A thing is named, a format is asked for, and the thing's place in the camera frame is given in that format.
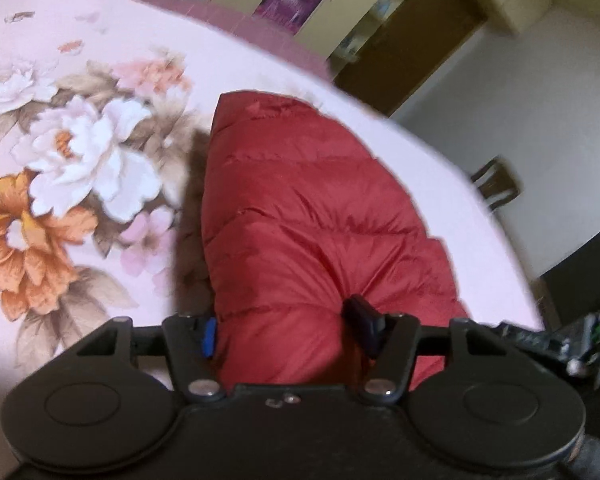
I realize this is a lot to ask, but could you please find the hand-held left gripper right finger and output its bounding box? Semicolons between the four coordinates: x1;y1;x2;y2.
342;295;509;406

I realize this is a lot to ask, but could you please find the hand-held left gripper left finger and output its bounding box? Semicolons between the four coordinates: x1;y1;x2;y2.
75;312;227;401

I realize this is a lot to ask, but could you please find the red down jacket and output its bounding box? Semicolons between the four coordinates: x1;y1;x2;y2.
200;90;473;393

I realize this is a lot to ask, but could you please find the wooden chair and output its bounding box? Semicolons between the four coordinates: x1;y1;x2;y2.
470;156;523;211

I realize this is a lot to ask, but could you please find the floral bed sheet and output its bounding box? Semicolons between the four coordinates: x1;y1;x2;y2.
0;0;548;396

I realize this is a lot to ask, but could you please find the brown wooden door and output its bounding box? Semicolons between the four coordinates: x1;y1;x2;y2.
335;0;488;116

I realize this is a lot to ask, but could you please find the pink bed sheet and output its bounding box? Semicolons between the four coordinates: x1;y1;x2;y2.
87;0;333;83

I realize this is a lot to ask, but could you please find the purple wall poster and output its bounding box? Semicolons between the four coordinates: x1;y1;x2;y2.
254;0;327;31

